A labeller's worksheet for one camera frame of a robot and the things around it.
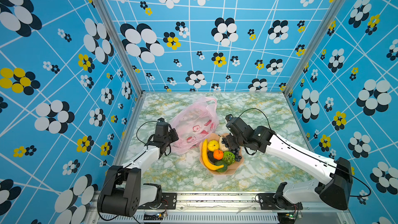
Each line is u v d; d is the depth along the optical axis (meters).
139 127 1.02
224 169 0.77
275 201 0.65
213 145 0.85
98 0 0.74
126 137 1.01
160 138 0.69
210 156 0.83
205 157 0.81
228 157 0.81
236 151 0.83
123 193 0.41
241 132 0.56
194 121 1.03
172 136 0.81
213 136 0.91
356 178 0.40
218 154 0.80
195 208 0.72
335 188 0.38
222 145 0.84
